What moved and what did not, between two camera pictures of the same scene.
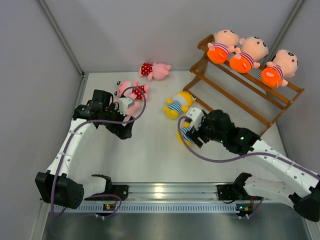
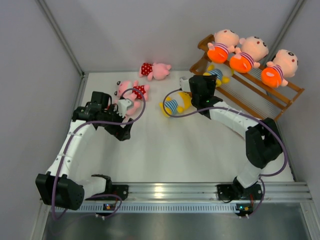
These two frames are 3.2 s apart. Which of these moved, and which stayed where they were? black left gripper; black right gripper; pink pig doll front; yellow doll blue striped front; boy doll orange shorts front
Moved: yellow doll blue striped front; black right gripper
Stayed: black left gripper; boy doll orange shorts front; pink pig doll front
